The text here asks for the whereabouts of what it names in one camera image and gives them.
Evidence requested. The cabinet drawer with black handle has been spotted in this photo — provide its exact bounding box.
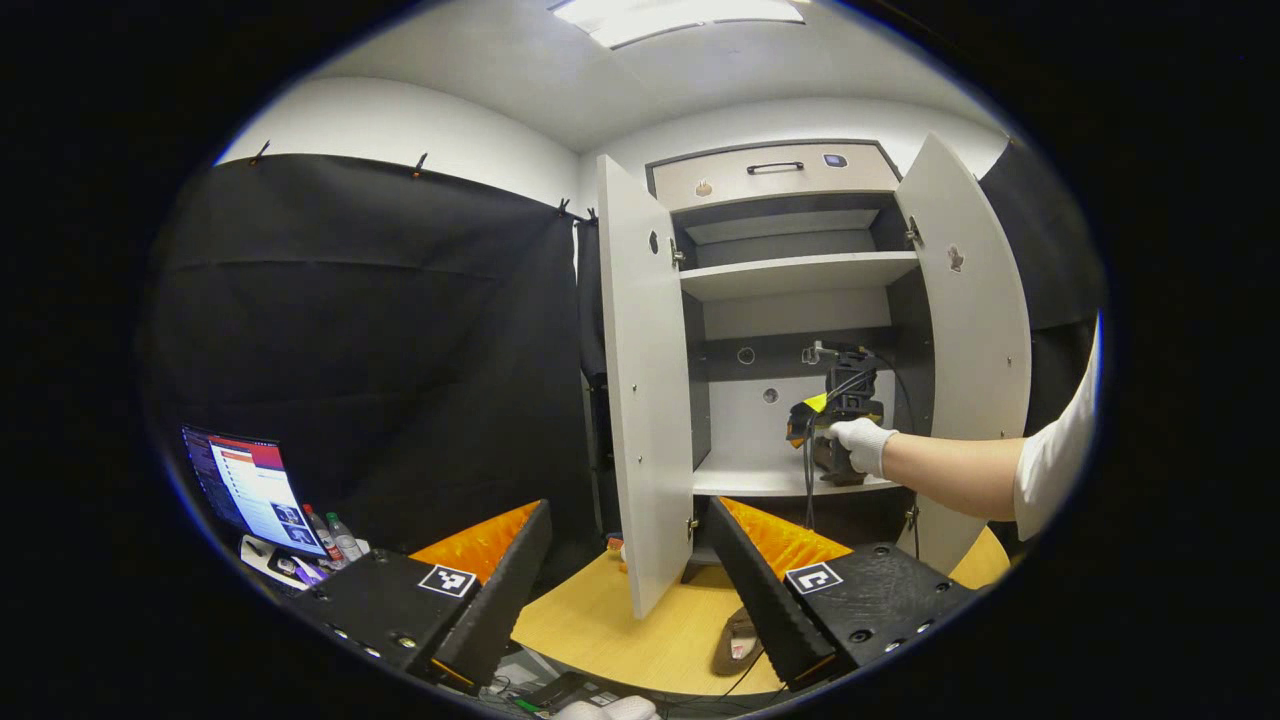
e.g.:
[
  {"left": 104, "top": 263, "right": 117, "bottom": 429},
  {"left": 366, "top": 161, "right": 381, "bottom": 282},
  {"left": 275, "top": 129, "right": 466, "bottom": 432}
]
[{"left": 650, "top": 143, "right": 901, "bottom": 213}]

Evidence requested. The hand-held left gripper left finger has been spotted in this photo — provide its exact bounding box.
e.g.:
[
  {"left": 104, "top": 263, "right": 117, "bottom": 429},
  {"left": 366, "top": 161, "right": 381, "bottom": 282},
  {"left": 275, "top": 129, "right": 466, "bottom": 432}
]
[{"left": 290, "top": 498, "right": 553, "bottom": 693}]

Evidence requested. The white shoe cabinet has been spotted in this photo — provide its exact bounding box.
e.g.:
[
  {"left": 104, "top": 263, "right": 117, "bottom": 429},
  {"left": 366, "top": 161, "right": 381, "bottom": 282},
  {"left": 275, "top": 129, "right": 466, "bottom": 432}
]
[{"left": 645, "top": 140, "right": 926, "bottom": 586}]

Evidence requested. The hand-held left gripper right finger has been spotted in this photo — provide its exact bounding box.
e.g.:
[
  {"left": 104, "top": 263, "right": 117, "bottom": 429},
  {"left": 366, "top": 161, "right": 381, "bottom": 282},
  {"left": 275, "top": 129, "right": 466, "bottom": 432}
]
[{"left": 705, "top": 495, "right": 976, "bottom": 693}]

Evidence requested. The clear plastic bottle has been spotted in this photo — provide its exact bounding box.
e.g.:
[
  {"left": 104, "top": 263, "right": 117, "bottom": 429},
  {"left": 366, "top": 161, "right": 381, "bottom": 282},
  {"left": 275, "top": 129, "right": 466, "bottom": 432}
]
[
  {"left": 325, "top": 512, "right": 363, "bottom": 561},
  {"left": 303, "top": 503, "right": 341, "bottom": 566}
]

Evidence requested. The black backdrop cloth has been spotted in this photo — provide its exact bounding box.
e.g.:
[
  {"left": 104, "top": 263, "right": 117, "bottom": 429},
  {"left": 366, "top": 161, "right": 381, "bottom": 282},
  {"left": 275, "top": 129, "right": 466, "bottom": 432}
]
[{"left": 140, "top": 140, "right": 1106, "bottom": 601}]

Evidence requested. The white cabinet door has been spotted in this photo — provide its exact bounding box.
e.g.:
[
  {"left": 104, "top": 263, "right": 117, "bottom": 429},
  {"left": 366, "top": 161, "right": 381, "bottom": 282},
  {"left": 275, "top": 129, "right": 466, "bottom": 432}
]
[
  {"left": 893, "top": 132, "right": 1033, "bottom": 576},
  {"left": 597, "top": 153, "right": 696, "bottom": 621}
]

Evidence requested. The white shirt sleeve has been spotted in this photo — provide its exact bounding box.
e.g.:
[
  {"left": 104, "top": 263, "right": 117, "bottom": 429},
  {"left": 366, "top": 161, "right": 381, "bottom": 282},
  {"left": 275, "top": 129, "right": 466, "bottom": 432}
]
[{"left": 1012, "top": 320, "right": 1103, "bottom": 541}]

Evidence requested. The laptop screen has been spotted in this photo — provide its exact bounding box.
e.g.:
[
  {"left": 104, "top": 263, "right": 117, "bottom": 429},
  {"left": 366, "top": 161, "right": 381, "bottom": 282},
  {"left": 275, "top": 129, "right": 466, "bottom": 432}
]
[{"left": 182, "top": 425, "right": 326, "bottom": 559}]

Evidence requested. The large ceiling light panel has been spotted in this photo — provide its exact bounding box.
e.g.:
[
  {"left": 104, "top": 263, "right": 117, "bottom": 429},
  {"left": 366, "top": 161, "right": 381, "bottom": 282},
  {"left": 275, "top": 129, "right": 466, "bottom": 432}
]
[{"left": 548, "top": 0, "right": 809, "bottom": 49}]

